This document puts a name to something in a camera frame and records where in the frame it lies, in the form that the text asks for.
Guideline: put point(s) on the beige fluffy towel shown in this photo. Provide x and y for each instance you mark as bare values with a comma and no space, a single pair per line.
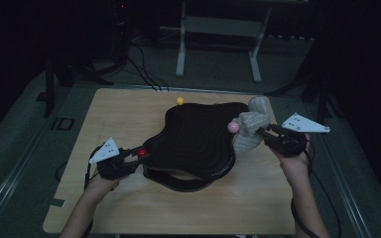
248,139

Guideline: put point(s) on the dark device with red light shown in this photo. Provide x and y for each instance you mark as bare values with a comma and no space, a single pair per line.
121,6

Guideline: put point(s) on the black tripod stand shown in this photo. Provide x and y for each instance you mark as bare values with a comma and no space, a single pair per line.
322,109

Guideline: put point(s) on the person's right hand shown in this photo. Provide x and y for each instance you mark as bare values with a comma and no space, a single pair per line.
296,167

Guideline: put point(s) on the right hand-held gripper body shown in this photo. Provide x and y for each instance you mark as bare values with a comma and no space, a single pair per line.
287,143

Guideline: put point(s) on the yellow ball knob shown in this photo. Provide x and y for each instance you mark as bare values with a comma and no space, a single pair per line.
180,100

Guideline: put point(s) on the pink ball knob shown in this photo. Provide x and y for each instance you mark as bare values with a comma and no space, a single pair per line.
233,127

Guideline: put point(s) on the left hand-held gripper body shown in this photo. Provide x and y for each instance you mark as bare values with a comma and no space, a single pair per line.
115,165

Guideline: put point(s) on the red ball knob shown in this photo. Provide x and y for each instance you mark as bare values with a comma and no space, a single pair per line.
142,152

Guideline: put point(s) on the person's left hand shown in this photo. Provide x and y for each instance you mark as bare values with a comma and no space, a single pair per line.
104,188

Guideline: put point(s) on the grey tape strip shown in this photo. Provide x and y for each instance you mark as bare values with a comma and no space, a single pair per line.
57,202

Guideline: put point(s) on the black metal stand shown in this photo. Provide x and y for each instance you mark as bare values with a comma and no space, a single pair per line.
48,92

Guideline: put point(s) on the black wavy tray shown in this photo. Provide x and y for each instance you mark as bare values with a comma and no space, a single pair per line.
195,139

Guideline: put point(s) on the white metal stand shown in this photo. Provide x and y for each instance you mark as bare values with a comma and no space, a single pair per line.
223,26

